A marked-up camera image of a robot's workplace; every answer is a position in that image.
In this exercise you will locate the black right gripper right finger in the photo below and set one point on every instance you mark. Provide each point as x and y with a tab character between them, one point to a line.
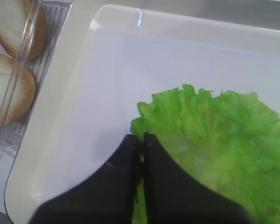
174	197

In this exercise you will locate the clear bun container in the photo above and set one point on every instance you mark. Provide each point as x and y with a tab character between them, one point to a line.
56	12

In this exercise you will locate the front bun half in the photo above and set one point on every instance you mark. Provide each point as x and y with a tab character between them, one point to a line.
16	93

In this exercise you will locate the white rectangular tray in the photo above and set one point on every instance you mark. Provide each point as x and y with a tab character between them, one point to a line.
112	54

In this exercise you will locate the large bun half upright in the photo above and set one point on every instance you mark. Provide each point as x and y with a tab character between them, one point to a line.
20	19

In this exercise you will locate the green lettuce leaf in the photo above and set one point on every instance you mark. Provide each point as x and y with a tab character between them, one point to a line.
230	143

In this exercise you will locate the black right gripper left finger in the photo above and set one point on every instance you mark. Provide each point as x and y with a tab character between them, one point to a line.
106	197

